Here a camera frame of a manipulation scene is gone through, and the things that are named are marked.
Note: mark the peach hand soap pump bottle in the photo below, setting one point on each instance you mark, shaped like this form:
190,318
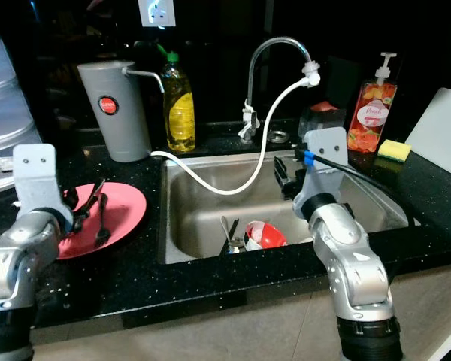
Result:
372,113

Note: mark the grey water filter canister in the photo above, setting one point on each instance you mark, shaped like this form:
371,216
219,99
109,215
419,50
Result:
124,139

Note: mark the white flat board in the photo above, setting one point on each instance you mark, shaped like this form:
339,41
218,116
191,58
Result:
442,131

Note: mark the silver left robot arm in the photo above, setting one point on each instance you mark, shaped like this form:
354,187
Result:
22,263

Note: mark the pink round plate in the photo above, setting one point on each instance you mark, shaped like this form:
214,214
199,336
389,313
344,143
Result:
129,214

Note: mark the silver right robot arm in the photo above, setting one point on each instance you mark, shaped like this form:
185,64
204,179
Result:
353,256

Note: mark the red and white bowl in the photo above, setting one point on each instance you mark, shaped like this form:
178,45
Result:
267,236

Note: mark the large silver metal bucket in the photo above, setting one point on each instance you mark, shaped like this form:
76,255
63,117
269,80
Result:
4,120

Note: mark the white wall socket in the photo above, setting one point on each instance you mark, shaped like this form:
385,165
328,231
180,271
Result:
155,11

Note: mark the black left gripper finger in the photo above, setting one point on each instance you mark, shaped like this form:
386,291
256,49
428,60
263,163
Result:
78,197
93,201

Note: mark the silver metal spoon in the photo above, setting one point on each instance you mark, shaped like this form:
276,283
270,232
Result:
231,244

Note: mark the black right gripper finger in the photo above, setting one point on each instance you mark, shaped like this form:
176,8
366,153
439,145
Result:
279,163
281,183

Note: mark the round metal sink hole cover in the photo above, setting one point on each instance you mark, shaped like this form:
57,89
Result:
278,138

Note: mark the yellow sponge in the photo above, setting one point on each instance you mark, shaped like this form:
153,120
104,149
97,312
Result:
395,150

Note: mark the clear box with red lid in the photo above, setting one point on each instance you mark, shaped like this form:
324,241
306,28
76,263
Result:
322,114

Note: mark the black fork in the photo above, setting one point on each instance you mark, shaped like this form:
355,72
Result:
103,229

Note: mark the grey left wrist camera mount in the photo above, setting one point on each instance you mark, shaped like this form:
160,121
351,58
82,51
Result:
37,173

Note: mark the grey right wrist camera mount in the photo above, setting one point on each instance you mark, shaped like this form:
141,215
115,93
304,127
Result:
327,171

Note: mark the chrome gooseneck faucet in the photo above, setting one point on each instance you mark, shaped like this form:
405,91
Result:
252,83

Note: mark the black chopstick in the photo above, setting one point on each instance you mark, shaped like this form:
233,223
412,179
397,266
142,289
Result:
234,229

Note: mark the stainless steel sink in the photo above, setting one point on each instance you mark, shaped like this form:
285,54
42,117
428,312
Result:
192,226

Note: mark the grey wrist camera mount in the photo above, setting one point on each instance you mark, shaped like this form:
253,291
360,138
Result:
327,171
37,173

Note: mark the yellow dish soap bottle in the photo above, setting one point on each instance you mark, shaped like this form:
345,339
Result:
179,113

